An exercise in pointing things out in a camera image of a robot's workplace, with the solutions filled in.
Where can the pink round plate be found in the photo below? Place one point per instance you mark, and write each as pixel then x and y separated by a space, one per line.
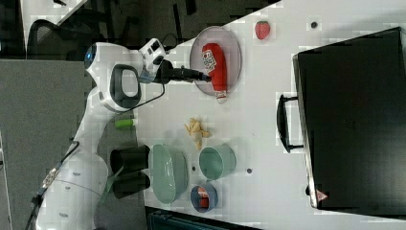
pixel 229 46

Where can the blue bowl with fruit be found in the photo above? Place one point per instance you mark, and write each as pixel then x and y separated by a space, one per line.
pixel 204 198

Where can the black office chair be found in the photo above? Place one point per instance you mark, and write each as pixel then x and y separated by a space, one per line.
pixel 70 41

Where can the green mug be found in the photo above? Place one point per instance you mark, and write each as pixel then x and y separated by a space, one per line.
pixel 217 162

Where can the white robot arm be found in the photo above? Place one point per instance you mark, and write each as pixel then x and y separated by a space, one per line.
pixel 72 190

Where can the red ketchup bottle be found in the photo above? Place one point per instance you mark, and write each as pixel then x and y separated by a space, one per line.
pixel 215 64

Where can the green slotted spatula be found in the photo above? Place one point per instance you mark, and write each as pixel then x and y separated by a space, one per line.
pixel 109 184

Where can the green perforated colander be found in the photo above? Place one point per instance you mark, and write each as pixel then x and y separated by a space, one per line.
pixel 168 172

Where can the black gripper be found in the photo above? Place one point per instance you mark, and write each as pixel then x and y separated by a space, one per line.
pixel 167 73

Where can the peeled banana toy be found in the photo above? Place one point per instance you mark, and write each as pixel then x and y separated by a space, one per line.
pixel 196 132

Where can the black cylindrical pot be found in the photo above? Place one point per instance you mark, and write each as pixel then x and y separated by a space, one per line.
pixel 129 160

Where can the red strawberry toy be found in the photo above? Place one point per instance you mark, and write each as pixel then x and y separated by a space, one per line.
pixel 262 29

